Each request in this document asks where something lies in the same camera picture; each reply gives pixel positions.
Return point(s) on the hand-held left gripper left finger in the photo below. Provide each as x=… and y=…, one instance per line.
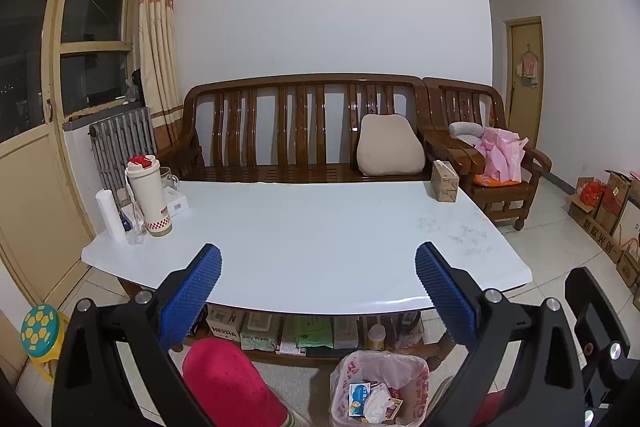
x=192, y=294

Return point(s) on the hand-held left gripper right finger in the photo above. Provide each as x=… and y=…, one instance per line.
x=445, y=294

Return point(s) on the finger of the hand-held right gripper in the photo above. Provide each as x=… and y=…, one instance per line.
x=575, y=297

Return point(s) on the white red printed plastic bag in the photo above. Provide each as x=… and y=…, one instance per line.
x=415, y=382

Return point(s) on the white tissue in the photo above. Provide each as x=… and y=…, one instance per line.
x=377, y=407

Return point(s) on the blue cartoon box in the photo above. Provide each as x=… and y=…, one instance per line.
x=360, y=399

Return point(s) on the tan printed carton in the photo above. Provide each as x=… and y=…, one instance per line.
x=225, y=324

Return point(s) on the clear plastic container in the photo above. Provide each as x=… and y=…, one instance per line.
x=407, y=332

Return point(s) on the white baby wipes pack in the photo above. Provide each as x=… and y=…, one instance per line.
x=257, y=334

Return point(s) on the white bottle yellow label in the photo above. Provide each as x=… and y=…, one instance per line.
x=376, y=338

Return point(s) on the open cardboard box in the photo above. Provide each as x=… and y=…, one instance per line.
x=577, y=214

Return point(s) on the large printed cardboard box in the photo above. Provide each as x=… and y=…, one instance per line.
x=631, y=222

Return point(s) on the small white box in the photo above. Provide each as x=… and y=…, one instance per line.
x=176, y=202

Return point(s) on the red pants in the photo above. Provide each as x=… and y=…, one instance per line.
x=230, y=382

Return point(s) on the small blue white packet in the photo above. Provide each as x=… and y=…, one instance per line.
x=126, y=219

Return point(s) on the tall brown cardboard box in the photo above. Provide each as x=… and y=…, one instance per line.
x=612, y=202

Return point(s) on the white appliance box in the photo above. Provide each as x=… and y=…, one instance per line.
x=346, y=332

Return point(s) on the white thermos red lid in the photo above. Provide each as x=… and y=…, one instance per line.
x=150, y=197

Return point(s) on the red white flat box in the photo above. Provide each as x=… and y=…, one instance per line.
x=290, y=342

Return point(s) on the brown tissue box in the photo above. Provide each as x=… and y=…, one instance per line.
x=445, y=184

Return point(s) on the white paper roll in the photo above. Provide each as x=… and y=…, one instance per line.
x=110, y=214

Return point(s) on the glass mug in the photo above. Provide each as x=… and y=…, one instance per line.
x=170, y=179

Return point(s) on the orange bag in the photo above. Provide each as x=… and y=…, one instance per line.
x=487, y=181

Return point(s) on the green wipes pack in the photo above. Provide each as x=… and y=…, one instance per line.
x=315, y=329

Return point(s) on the wooden coffee table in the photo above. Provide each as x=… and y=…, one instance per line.
x=320, y=359

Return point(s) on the pink plastic bag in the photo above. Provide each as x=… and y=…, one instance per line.
x=502, y=154

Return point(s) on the teal yellow child stool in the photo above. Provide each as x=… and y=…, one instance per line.
x=42, y=329

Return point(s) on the beige cushion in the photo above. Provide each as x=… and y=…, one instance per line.
x=390, y=147

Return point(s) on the grey neck pillow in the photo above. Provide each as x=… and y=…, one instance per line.
x=462, y=129

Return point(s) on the grey radiator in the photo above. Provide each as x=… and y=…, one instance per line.
x=125, y=142

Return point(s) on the yellow door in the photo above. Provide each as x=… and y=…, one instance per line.
x=522, y=117

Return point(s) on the wooden armchair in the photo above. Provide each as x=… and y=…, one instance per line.
x=460, y=87

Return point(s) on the hanging pink clothes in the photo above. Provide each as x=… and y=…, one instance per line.
x=529, y=67

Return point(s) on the wooden sofa bench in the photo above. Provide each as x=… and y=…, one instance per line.
x=300, y=82

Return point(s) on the beige curtain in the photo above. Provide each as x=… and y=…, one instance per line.
x=157, y=32

